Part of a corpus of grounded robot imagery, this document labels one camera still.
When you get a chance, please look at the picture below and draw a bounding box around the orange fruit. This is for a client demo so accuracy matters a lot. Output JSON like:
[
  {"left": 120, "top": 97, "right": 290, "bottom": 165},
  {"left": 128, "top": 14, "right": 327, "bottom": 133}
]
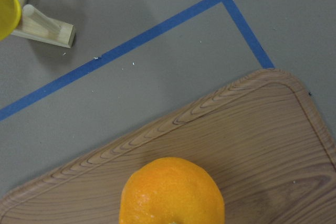
[{"left": 119, "top": 157, "right": 225, "bottom": 223}]

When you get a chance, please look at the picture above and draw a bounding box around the brown wood-grain tray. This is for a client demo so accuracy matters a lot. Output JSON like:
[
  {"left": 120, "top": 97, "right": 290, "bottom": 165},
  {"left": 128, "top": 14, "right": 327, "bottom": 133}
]
[{"left": 1, "top": 69, "right": 335, "bottom": 223}]

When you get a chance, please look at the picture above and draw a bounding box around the blue tape line lengthwise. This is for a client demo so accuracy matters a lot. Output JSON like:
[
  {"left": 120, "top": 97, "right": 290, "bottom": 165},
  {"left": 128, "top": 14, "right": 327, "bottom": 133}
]
[{"left": 220, "top": 0, "right": 274, "bottom": 69}]

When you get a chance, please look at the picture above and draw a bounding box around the wooden dish drying rack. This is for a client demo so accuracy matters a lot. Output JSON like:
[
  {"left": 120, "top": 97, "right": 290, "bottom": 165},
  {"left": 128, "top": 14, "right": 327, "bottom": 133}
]
[{"left": 11, "top": 0, "right": 76, "bottom": 48}]

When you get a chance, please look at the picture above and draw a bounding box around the blue tape line crosswise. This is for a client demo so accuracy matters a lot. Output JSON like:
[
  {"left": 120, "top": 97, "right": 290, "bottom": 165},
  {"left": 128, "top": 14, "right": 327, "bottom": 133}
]
[{"left": 1, "top": 0, "right": 223, "bottom": 120}]

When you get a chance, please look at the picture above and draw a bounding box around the yellow plastic mug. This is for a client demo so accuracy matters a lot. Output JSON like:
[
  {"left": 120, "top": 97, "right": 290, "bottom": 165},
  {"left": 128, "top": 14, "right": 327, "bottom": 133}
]
[{"left": 0, "top": 0, "right": 22, "bottom": 40}]

